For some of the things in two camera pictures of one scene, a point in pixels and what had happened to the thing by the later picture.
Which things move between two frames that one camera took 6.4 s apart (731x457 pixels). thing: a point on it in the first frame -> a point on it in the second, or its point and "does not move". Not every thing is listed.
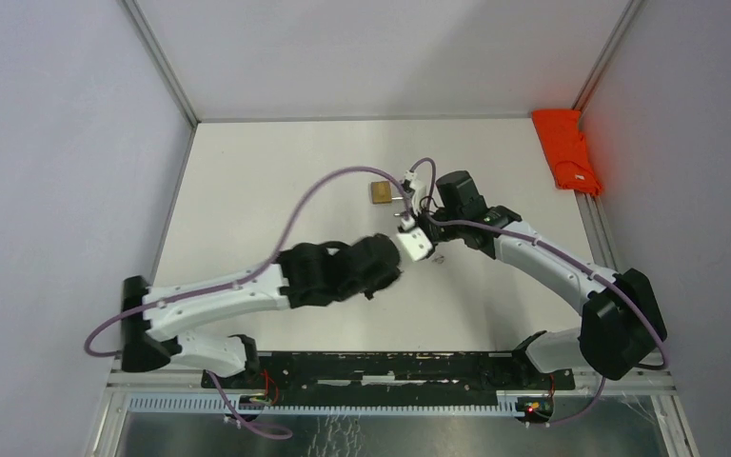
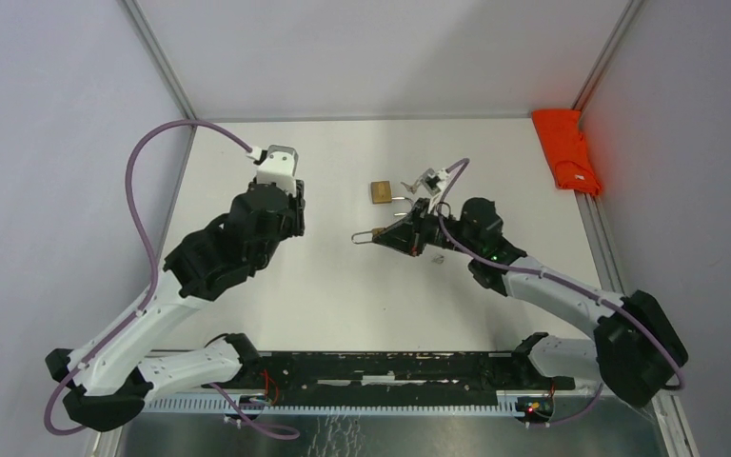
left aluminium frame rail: (160, 57) does not move
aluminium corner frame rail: (632, 9) does not move
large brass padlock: (382, 193) does not move
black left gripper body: (369, 289) -> (295, 219)
